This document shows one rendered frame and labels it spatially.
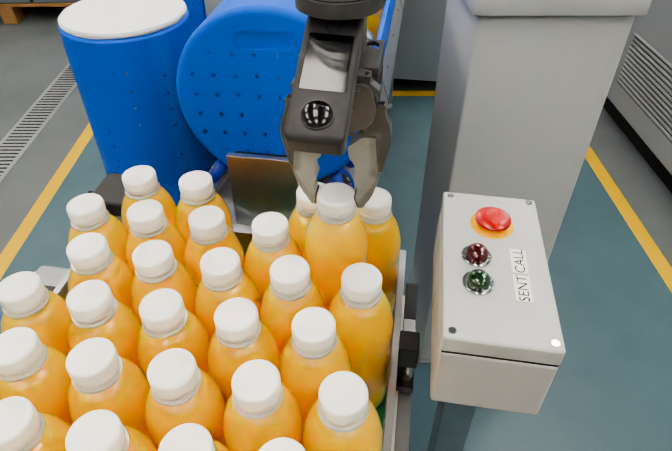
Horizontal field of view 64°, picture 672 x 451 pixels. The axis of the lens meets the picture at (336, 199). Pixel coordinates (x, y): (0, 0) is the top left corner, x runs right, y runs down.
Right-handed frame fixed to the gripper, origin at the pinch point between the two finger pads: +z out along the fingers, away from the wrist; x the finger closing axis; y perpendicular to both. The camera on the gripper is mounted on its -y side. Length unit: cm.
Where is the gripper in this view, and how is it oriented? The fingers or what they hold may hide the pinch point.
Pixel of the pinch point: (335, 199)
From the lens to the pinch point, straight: 53.7
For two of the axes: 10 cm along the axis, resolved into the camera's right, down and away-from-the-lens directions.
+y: 1.6, -6.3, 7.6
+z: 0.0, 7.7, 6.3
